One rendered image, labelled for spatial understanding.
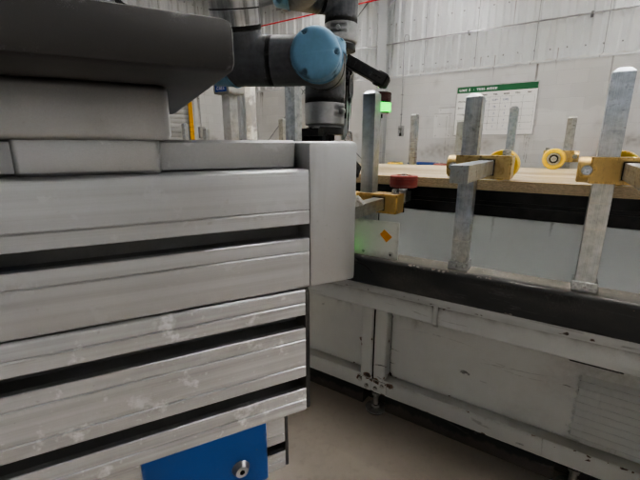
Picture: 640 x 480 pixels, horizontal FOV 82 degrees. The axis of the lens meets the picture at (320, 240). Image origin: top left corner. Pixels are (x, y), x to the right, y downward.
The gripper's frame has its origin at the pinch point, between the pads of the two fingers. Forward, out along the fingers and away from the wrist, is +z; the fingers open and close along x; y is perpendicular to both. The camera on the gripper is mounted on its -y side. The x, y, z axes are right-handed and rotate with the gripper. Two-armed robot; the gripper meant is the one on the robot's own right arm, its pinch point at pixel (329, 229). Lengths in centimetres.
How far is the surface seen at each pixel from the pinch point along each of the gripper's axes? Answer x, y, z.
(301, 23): -546, -744, -317
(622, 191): 51, -46, -7
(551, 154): 34, -110, -15
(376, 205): 1.5, -19.9, -2.7
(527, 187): 32, -46, -7
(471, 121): 21.0, -24.7, -22.3
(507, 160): 29.0, -24.0, -14.1
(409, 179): 2.7, -38.6, -8.0
